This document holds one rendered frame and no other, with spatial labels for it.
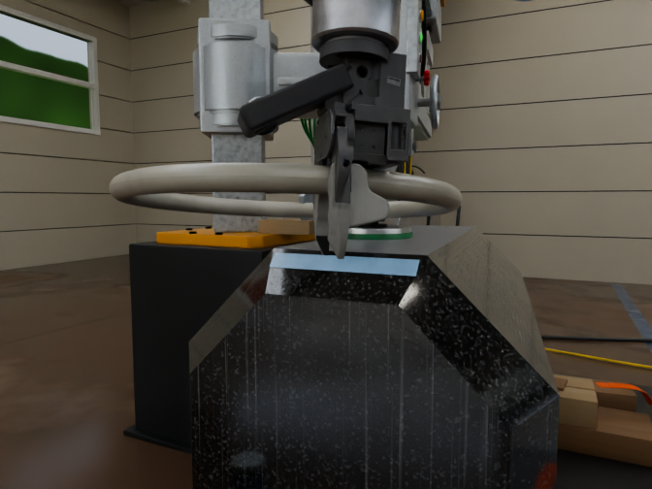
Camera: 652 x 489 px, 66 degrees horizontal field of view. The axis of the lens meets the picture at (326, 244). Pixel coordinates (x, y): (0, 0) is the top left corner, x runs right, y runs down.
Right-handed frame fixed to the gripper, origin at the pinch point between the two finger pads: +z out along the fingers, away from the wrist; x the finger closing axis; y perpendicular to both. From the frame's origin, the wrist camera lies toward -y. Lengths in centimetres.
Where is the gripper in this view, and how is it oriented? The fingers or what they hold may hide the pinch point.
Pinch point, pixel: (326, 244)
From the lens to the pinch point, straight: 51.3
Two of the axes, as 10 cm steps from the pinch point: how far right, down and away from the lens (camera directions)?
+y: 9.7, 0.3, 2.5
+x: -2.5, -0.4, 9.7
